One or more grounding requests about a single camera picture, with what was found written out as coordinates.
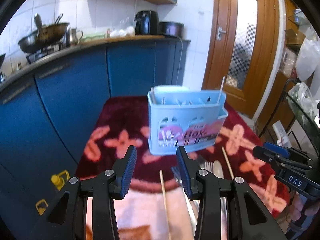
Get large dark wok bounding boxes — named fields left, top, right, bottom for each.
left=17, top=13, right=71, bottom=53

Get white chopstick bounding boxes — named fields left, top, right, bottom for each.
left=216, top=76, right=226, bottom=105

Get person's right hand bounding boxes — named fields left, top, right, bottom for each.
left=290, top=196, right=309, bottom=227

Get wooden chopstick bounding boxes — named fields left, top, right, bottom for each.
left=159, top=169, right=172, bottom=240
left=221, top=147, right=235, bottom=180

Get yellow oil bottle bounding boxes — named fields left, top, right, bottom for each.
left=35, top=199, right=49, bottom=216
left=51, top=170, right=70, bottom=191

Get white power cable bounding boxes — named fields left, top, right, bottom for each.
left=176, top=36, right=185, bottom=86

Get black metal rack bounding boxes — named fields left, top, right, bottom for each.
left=265, top=77, right=320, bottom=152

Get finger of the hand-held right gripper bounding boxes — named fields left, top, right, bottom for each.
left=264, top=142, right=312, bottom=161
left=252, top=146, right=315, bottom=171

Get large white plastic bag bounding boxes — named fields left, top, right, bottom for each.
left=294, top=27, right=320, bottom=81

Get metal kettle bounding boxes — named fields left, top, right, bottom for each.
left=67, top=27, right=83, bottom=46

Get white plastic bags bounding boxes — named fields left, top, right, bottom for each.
left=109, top=17, right=136, bottom=38

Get clear bag of greens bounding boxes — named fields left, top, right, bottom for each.
left=287, top=82, right=314, bottom=117

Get light blue utensil box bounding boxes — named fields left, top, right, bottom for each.
left=147, top=85, right=228, bottom=155

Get black cooking pot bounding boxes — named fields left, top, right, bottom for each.
left=158, top=21, right=185, bottom=37

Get black air fryer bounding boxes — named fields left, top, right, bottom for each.
left=134, top=10, right=159, bottom=35

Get gas stove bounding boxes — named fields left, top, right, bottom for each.
left=26, top=44, right=63, bottom=64

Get metal knife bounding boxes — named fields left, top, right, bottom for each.
left=171, top=165, right=198, bottom=235

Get white plastic spoon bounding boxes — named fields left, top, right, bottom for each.
left=212, top=160, right=227, bottom=230

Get metal door handle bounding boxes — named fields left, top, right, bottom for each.
left=216, top=26, right=227, bottom=41

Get wooden door with glass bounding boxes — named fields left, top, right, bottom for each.
left=202, top=0, right=280, bottom=117

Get blue kitchen base cabinet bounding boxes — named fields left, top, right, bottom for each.
left=0, top=39, right=191, bottom=220

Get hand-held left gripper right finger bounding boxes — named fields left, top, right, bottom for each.
left=176, top=146, right=288, bottom=240

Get white plastic fork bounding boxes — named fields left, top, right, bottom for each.
left=204, top=161, right=214, bottom=178

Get red floral printed blanket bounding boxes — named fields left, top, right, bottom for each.
left=75, top=96, right=292, bottom=240

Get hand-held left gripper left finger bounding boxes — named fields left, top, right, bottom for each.
left=32, top=145, right=137, bottom=240

